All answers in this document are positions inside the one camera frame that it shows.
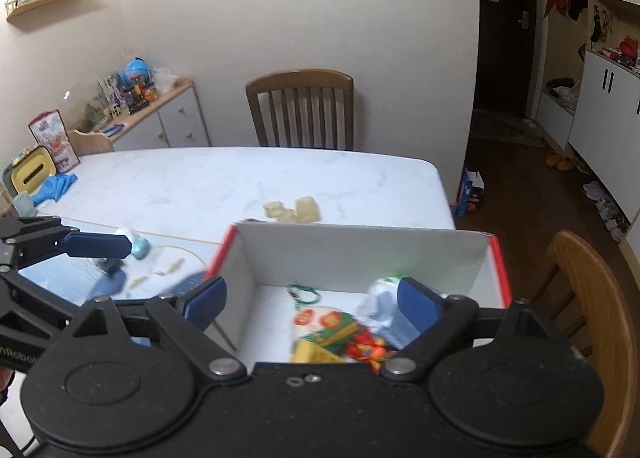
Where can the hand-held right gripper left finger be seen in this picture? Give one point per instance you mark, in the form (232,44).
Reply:
(205,300)

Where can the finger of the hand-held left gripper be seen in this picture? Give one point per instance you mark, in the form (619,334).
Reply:
(45,295)
(95,245)

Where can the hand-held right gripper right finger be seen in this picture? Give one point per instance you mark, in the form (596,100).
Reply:
(417,300)

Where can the clear plastic bag white contents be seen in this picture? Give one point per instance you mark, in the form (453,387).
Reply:
(125,232)

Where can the tissue pack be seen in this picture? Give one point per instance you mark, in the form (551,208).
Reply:
(380,298)

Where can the teal egg-shaped case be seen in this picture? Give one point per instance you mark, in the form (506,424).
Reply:
(141,248)

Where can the red orange toy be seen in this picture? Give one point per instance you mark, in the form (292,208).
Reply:
(367,348)

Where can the red cardboard box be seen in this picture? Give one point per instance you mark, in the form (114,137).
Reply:
(360,253)

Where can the cream plush doll face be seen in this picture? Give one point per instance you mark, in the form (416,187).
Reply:
(315,318)

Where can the yellow carton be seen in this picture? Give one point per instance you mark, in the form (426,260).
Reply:
(312,353)

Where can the dark snack packet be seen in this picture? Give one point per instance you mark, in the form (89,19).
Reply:
(110,265)

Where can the blue cloth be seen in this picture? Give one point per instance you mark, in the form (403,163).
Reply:
(52,188)

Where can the mint cup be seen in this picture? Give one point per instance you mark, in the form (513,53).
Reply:
(24,203)

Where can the yellow tissue box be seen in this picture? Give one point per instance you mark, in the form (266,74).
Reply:
(32,173)

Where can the light wooden chair back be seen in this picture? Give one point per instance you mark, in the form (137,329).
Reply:
(92,141)

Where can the beige tape roll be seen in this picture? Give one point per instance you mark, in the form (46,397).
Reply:
(307,210)
(287,214)
(272,209)

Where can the red printed card bag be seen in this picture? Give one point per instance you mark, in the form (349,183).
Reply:
(52,138)

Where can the blue box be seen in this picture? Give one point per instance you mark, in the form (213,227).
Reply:
(467,193)

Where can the small potted plant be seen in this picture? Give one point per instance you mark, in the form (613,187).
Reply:
(94,114)

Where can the white wooden sideboard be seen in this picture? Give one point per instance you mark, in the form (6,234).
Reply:
(175,118)

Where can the snack jars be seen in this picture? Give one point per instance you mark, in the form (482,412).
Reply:
(142,98)

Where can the colourful card stand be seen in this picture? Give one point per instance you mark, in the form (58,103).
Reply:
(111,91)

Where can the crumpled clear plastic bag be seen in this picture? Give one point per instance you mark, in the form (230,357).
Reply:
(162,78)

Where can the blue globe toy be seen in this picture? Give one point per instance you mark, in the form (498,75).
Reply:
(136,69)

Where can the orange wooden chair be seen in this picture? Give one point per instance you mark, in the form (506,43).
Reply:
(600,298)

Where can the door mat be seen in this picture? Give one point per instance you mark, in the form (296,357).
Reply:
(505,131)

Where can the orange slipper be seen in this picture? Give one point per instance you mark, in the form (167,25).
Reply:
(552,160)
(567,165)

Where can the purple slipper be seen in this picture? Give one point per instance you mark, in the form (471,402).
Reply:
(594,189)

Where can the white sneaker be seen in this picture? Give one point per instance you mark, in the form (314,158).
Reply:
(619,229)
(607,208)

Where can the dark wooden chair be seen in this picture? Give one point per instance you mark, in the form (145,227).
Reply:
(300,81)

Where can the dark door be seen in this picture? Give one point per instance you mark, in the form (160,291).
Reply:
(505,63)

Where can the white shelf cabinet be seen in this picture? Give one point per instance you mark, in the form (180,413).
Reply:
(600,103)

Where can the wooden wall shelf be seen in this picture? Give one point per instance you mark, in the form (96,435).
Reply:
(55,2)

